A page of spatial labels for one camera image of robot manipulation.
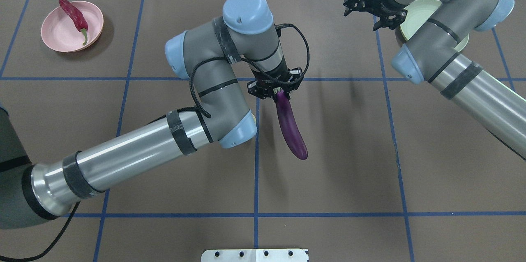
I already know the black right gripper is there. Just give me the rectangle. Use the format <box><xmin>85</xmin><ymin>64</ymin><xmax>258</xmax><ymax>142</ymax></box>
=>
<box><xmin>343</xmin><ymin>0</ymin><xmax>408</xmax><ymax>31</ymax></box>

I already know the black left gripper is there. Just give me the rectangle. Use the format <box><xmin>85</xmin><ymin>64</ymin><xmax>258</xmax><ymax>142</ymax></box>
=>
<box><xmin>247</xmin><ymin>67</ymin><xmax>305</xmax><ymax>101</ymax></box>

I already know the purple eggplant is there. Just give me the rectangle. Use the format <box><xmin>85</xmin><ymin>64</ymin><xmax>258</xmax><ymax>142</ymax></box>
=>
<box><xmin>275</xmin><ymin>89</ymin><xmax>308</xmax><ymax>160</ymax></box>

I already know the red chili pepper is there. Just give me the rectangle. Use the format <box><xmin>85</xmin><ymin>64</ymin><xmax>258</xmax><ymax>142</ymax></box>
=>
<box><xmin>58</xmin><ymin>0</ymin><xmax>89</xmax><ymax>45</ymax></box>

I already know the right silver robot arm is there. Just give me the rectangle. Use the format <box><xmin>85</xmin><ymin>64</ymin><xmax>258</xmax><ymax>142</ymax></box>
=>
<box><xmin>343</xmin><ymin>0</ymin><xmax>526</xmax><ymax>159</ymax></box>

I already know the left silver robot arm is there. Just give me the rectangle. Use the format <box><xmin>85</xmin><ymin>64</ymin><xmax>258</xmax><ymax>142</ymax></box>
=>
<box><xmin>1</xmin><ymin>0</ymin><xmax>305</xmax><ymax>230</ymax></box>

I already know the light green plate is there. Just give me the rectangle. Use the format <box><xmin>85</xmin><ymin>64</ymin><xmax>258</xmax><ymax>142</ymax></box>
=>
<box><xmin>400</xmin><ymin>0</ymin><xmax>470</xmax><ymax>52</ymax></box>

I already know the pink plate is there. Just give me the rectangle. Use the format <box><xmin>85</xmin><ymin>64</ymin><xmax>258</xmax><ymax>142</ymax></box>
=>
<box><xmin>41</xmin><ymin>1</ymin><xmax>104</xmax><ymax>52</ymax></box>

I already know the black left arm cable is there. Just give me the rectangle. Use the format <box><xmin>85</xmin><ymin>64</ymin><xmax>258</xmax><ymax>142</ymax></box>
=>
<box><xmin>0</xmin><ymin>23</ymin><xmax>311</xmax><ymax>262</ymax></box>

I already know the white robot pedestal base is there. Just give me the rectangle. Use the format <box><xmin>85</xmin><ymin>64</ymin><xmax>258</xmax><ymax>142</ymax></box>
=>
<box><xmin>201</xmin><ymin>248</ymin><xmax>310</xmax><ymax>262</ymax></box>

